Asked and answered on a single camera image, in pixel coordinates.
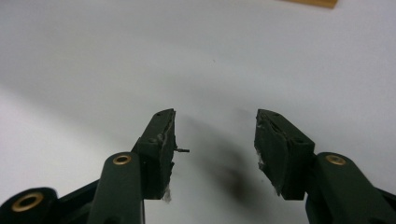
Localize wooden box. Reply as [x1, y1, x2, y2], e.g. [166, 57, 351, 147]
[278, 0, 339, 9]

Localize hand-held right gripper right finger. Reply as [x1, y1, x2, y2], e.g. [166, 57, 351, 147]
[253, 108, 396, 224]

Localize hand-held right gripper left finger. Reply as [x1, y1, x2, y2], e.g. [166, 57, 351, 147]
[87, 108, 191, 224]

